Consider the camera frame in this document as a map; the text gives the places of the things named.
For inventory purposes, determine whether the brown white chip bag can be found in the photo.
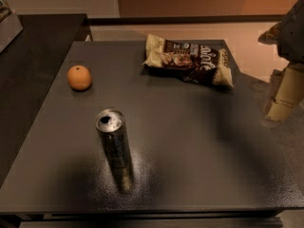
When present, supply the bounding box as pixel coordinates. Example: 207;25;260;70
143;34;234;87

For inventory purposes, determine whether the silver redbull can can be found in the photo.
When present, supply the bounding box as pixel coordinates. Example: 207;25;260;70
95;109;133;193

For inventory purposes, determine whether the grey box at left edge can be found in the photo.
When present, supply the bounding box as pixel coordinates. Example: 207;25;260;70
0;0;23;53

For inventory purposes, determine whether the orange fruit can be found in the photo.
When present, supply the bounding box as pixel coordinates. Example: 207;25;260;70
66;66;92;91

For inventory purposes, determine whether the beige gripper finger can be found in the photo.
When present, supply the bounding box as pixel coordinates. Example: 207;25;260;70
261;62;304;127
257;22;281;45

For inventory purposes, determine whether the dark side table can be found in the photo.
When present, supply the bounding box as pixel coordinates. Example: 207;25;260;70
0;14;89;186

